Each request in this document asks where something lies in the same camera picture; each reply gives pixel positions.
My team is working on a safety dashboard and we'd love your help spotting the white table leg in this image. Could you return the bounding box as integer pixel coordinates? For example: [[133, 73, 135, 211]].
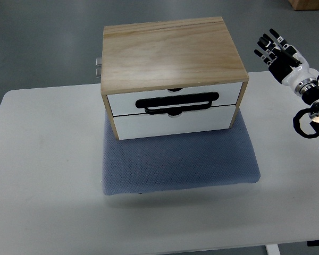
[[265, 244, 281, 255]]

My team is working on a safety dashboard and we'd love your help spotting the wooden drawer cabinet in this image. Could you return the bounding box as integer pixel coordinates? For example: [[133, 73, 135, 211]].
[[101, 17, 249, 140]]

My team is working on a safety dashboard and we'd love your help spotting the black bracket under table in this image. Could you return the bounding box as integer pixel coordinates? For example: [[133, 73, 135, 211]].
[[307, 240, 319, 247]]

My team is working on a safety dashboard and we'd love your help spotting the white drawer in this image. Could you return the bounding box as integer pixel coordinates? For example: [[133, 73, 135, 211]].
[[107, 82, 242, 116], [114, 105, 236, 140]]

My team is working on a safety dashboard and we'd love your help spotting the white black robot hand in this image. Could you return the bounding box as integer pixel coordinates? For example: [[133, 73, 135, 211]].
[[254, 28, 319, 96]]

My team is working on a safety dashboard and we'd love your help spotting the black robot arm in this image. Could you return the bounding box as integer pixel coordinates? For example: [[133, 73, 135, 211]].
[[292, 75, 319, 139]]

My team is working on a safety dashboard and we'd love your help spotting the blue grey cushion mat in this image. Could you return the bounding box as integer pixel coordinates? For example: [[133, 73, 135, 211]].
[[102, 114, 261, 196]]

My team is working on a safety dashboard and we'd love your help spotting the metal clamp behind cabinet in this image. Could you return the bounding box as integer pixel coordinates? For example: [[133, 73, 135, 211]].
[[95, 57, 102, 78]]

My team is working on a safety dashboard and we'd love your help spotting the cardboard box corner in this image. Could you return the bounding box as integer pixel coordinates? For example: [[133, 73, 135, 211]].
[[288, 0, 319, 11]]

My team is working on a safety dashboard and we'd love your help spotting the black drawer handle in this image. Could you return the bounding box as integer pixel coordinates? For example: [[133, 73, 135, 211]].
[[135, 92, 220, 116]]

